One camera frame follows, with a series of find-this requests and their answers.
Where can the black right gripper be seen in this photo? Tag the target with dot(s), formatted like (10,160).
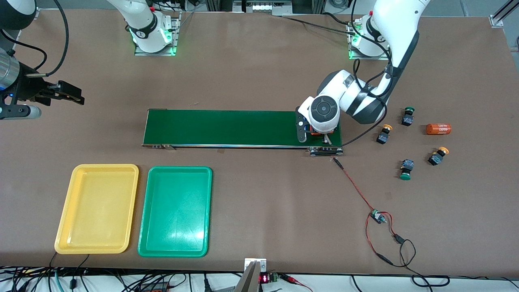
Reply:
(29,89)

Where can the orange cylinder white print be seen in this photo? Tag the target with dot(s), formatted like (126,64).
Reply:
(438,129)
(317,130)

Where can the yellow mushroom push button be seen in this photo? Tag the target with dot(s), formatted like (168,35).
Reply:
(437,157)
(384,134)

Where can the green mushroom push button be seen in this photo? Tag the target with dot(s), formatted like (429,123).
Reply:
(408,117)
(406,167)

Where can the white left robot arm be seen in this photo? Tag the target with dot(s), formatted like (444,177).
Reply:
(401,36)

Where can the yellow plastic tray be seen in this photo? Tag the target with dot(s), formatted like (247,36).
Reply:
(97,209)

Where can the green conveyor belt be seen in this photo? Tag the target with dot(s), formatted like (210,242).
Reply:
(223,127)

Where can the green plastic tray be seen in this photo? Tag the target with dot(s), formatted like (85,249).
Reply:
(175,211)

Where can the orange red device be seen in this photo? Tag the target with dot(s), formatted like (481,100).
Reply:
(154,288)

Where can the red digit display module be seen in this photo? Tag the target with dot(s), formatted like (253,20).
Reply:
(267,278)

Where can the red clip lead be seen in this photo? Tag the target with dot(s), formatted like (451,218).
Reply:
(292,279)

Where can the small speed controller board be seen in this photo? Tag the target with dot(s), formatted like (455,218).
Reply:
(378,217)

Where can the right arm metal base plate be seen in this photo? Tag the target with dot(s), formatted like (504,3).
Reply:
(176,38)

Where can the small metal clamp bracket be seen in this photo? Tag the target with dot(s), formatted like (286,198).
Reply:
(255,263)

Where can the grey camera mount bar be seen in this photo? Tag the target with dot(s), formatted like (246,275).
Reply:
(247,282)

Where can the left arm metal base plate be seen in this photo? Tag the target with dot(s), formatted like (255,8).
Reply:
(365,58)

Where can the aluminium frame profile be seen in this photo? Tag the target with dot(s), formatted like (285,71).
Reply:
(502,12)

